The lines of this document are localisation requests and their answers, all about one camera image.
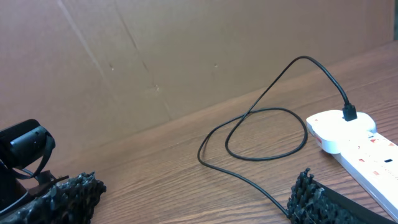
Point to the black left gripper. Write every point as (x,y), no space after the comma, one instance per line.
(14,195)

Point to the white charger adapter plug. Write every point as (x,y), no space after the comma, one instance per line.
(334,134)

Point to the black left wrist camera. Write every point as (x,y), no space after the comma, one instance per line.
(24,143)

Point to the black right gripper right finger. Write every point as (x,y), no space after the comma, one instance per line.
(313,203)

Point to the white power strip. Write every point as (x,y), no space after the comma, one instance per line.
(371,159)

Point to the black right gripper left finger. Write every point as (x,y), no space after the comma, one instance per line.
(68,201)

